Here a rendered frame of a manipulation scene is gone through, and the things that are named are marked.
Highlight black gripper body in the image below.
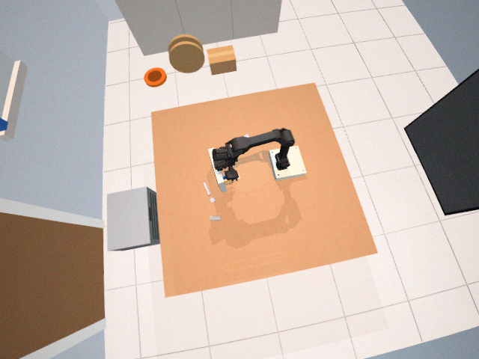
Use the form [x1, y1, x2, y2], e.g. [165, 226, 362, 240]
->
[225, 159, 238, 180]

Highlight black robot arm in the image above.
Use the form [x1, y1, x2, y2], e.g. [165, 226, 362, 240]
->
[212, 127, 296, 171]

